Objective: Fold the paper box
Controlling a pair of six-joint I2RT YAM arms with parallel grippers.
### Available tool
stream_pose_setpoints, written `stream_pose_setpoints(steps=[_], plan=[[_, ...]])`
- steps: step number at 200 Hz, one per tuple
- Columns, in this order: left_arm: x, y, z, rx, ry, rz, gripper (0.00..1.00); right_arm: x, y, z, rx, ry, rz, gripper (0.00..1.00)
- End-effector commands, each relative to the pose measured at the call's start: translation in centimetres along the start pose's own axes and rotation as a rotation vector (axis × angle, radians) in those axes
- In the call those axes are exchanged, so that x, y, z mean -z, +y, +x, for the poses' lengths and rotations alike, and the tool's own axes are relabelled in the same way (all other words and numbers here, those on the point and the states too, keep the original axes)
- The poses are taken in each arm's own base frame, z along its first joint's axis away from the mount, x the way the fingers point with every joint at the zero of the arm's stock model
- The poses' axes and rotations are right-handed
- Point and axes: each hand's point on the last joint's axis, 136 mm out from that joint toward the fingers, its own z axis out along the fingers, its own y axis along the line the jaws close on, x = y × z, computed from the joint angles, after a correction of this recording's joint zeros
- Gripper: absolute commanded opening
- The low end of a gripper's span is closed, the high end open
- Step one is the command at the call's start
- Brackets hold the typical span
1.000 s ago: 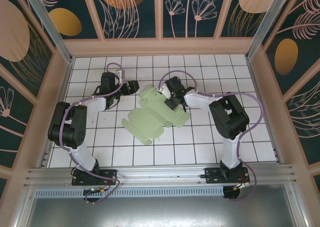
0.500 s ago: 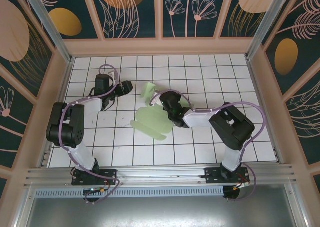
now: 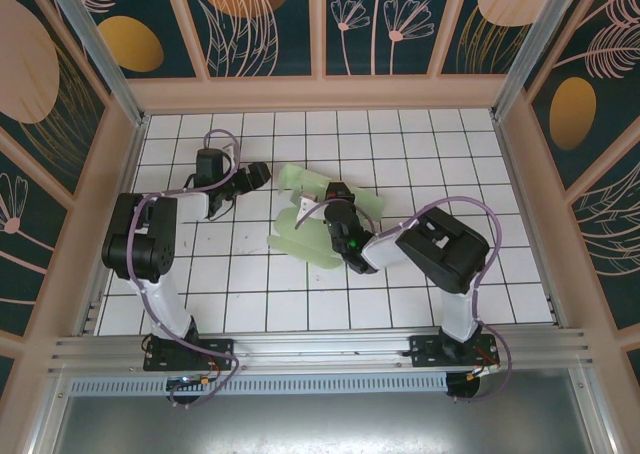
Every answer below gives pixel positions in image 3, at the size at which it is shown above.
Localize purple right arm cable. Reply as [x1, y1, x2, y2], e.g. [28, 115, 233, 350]
[294, 197, 514, 406]

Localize grey metal sheet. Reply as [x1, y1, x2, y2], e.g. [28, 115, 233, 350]
[49, 368, 601, 454]

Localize orange white connector wires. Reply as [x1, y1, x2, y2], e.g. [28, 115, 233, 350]
[467, 356, 502, 379]

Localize grey slotted cable duct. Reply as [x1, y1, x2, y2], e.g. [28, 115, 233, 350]
[68, 372, 450, 396]

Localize small wired circuit board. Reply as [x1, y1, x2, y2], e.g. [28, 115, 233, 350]
[166, 373, 214, 391]

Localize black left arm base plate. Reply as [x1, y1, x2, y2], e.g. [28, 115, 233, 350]
[143, 337, 236, 373]

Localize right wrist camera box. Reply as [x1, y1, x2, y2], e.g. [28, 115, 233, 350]
[295, 193, 322, 225]

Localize light green paper box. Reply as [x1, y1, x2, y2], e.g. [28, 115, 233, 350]
[266, 162, 386, 271]

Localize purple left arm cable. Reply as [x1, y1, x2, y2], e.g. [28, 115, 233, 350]
[127, 128, 245, 411]

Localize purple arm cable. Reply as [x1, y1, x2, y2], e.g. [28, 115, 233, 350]
[127, 128, 245, 411]
[294, 197, 514, 406]

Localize aluminium mounting rail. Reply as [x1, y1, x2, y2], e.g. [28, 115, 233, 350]
[48, 327, 592, 376]

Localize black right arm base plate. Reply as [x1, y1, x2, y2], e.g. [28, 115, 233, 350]
[408, 333, 501, 371]

